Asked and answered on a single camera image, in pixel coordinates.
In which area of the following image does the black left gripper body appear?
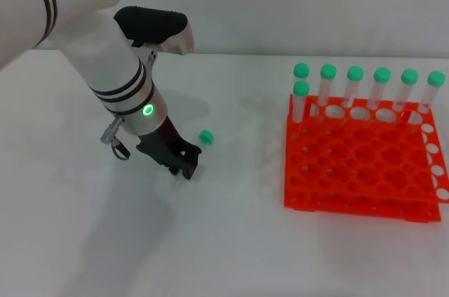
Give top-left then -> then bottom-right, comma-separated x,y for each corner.
135,117 -> 203,169

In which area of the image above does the orange test tube rack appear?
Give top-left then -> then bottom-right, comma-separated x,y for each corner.
282,93 -> 449,223

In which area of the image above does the left arm cable with plug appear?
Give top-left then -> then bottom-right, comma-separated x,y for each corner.
98,116 -> 132,161

